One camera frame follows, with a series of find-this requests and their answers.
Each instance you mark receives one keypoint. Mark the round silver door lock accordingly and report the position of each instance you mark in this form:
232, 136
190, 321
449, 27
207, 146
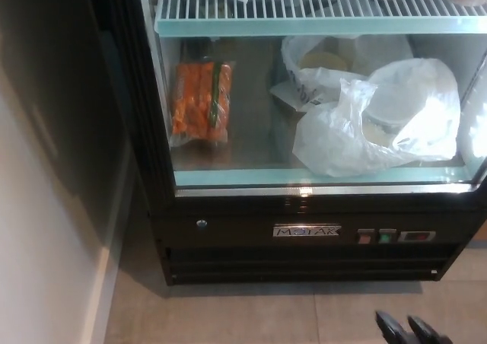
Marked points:
201, 224

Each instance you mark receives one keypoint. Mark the green rocker switch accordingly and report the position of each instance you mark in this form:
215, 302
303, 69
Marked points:
386, 237

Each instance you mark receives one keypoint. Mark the clear bag of carrots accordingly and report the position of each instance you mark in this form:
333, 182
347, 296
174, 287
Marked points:
190, 104

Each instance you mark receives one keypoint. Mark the red rocker switch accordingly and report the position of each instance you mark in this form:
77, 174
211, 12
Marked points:
365, 237

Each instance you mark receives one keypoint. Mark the large white plastic bag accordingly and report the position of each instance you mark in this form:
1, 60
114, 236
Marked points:
342, 146

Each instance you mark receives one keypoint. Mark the black vent grille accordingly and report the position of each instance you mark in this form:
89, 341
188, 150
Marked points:
304, 262

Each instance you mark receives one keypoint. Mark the round white food container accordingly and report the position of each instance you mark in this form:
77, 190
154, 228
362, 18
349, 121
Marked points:
384, 120

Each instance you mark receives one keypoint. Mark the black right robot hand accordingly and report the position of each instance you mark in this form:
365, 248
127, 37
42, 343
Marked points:
426, 332

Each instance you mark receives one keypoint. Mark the black display refrigerator body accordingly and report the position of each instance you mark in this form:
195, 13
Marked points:
228, 241

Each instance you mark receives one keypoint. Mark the black temperature display panel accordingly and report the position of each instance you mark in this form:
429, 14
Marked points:
416, 236

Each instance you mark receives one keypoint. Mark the printed white plastic bag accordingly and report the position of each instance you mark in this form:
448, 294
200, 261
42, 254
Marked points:
300, 79

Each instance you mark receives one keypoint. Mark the silver brand name plate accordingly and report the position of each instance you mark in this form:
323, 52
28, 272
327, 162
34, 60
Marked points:
306, 231

